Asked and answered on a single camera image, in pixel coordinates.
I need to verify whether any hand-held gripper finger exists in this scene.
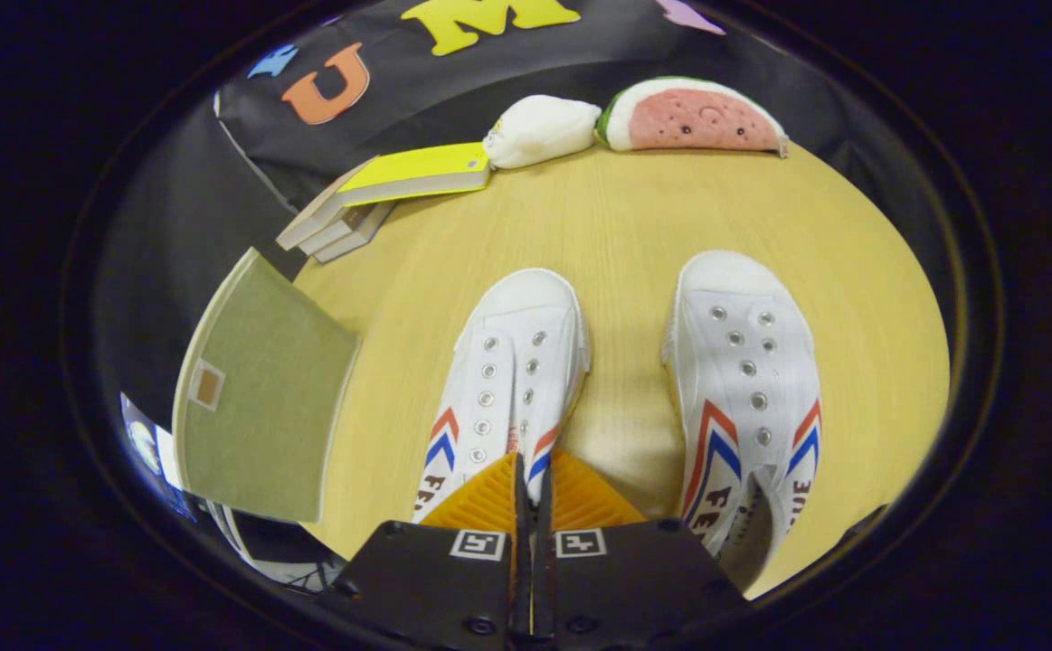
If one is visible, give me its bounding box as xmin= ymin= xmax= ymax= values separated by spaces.
xmin=319 ymin=452 xmax=534 ymax=651
xmin=535 ymin=449 xmax=751 ymax=651

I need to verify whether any white canvas shoe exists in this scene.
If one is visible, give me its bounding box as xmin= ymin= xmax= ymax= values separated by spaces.
xmin=661 ymin=250 xmax=823 ymax=593
xmin=411 ymin=268 xmax=592 ymax=525

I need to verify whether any pale grey book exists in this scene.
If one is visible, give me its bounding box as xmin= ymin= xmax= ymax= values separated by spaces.
xmin=298 ymin=203 xmax=384 ymax=258
xmin=313 ymin=201 xmax=397 ymax=264

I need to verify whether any computer monitor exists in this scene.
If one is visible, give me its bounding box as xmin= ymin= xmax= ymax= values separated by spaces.
xmin=120 ymin=392 xmax=196 ymax=524

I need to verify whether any beige cover book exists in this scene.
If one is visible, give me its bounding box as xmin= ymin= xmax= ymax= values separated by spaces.
xmin=275 ymin=163 xmax=377 ymax=251

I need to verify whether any yellow cover book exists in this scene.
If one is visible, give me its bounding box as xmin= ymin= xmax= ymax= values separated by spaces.
xmin=336 ymin=142 xmax=493 ymax=207

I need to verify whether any white plush toy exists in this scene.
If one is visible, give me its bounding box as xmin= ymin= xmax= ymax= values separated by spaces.
xmin=482 ymin=94 xmax=602 ymax=170

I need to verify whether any watermelon slice plush toy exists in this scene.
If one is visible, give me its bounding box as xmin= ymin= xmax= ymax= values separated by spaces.
xmin=595 ymin=76 xmax=791 ymax=160

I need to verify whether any black backdrop cloth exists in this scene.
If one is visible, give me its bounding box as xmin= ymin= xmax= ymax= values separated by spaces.
xmin=96 ymin=0 xmax=956 ymax=426

